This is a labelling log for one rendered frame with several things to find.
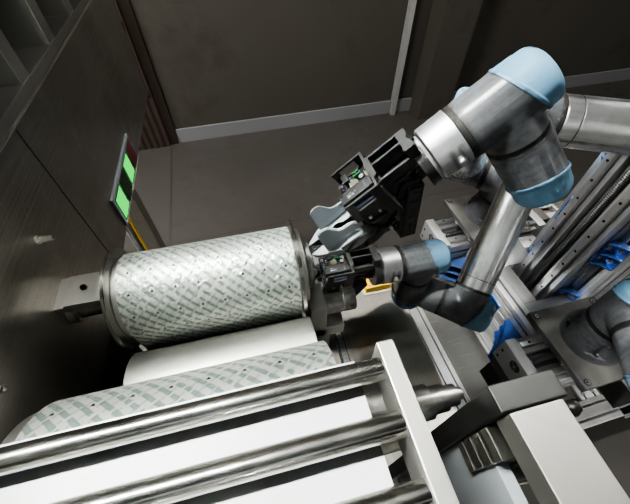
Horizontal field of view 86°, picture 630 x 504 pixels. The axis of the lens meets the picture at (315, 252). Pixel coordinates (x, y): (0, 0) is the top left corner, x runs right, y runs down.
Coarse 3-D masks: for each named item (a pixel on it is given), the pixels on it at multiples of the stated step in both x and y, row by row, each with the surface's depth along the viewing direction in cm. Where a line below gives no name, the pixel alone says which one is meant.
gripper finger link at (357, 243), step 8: (384, 224) 46; (368, 232) 46; (376, 232) 46; (384, 232) 46; (352, 240) 48; (360, 240) 47; (368, 240) 46; (376, 240) 47; (344, 248) 48; (352, 248) 48; (360, 248) 48
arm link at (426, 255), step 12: (432, 240) 70; (408, 252) 68; (420, 252) 68; (432, 252) 68; (444, 252) 68; (408, 264) 67; (420, 264) 67; (432, 264) 68; (444, 264) 68; (408, 276) 68; (420, 276) 69
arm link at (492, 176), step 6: (486, 168) 105; (492, 168) 105; (486, 174) 106; (492, 174) 105; (480, 180) 107; (486, 180) 106; (492, 180) 106; (498, 180) 105; (480, 186) 109; (486, 186) 108; (492, 186) 107; (498, 186) 106; (486, 192) 111; (492, 192) 109; (486, 198) 111; (492, 198) 110
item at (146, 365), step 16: (304, 320) 50; (224, 336) 48; (240, 336) 48; (256, 336) 47; (272, 336) 47; (288, 336) 47; (304, 336) 47; (144, 352) 47; (160, 352) 46; (176, 352) 46; (192, 352) 46; (208, 352) 45; (224, 352) 45; (240, 352) 45; (256, 352) 45; (128, 368) 44; (144, 368) 44; (160, 368) 44; (176, 368) 44; (192, 368) 44; (128, 384) 43
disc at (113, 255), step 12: (108, 252) 46; (120, 252) 49; (108, 264) 45; (108, 276) 44; (108, 288) 43; (108, 300) 43; (108, 312) 42; (108, 324) 42; (120, 336) 44; (132, 348) 47
